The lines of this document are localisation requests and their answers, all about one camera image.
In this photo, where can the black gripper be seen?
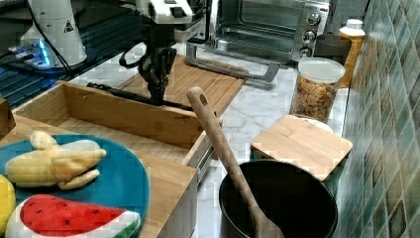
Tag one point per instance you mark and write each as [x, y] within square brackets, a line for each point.
[159, 41]

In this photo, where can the wooden drawer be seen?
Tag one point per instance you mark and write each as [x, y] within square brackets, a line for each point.
[165, 132]

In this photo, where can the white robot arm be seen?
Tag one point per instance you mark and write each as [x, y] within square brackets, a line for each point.
[166, 23]

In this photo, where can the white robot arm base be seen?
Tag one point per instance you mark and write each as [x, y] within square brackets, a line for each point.
[53, 41]

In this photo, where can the wooden cutting board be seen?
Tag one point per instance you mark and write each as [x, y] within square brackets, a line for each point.
[219, 89]

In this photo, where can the silver toaster oven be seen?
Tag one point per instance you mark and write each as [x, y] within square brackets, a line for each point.
[274, 32]

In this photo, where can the blue plate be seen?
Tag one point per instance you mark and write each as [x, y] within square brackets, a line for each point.
[74, 186]

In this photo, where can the plush peeled banana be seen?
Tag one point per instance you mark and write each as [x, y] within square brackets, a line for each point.
[69, 166]

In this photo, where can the teal canister with wooden lid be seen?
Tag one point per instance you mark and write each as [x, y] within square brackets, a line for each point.
[307, 143]

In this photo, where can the clear jar of colourful cereal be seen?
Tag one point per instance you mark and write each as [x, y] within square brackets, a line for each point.
[316, 87]

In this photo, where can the plush watermelon slice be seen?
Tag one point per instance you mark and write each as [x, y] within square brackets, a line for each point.
[47, 216]

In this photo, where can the wooden spoon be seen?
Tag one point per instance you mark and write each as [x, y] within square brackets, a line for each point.
[263, 226]

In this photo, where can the black utensil holder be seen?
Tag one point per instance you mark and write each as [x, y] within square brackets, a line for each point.
[298, 203]

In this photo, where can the yellow plush fruit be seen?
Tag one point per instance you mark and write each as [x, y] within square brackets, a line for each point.
[7, 202]

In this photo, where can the orange bottle with white cap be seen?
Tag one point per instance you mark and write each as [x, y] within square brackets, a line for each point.
[353, 30]

